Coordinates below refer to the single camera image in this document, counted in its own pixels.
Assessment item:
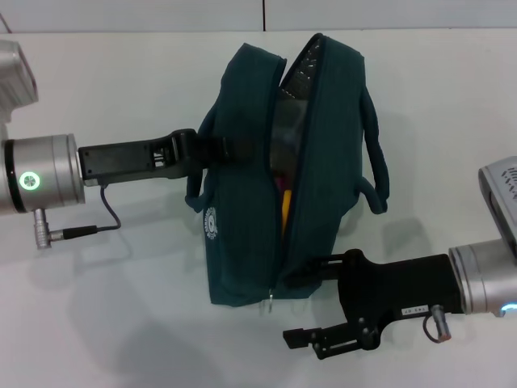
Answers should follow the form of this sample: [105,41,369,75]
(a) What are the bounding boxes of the dark teal insulated lunch bag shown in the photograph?
[184,32,391,314]

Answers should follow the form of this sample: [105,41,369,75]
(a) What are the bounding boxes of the white partition board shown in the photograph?
[0,0,517,34]

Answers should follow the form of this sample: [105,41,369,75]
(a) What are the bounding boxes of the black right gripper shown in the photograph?
[283,249,465,361]

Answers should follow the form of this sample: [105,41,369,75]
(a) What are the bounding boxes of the yellow banana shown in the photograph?
[280,189,295,236]

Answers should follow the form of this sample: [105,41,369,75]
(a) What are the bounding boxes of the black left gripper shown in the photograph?
[78,128,255,188]

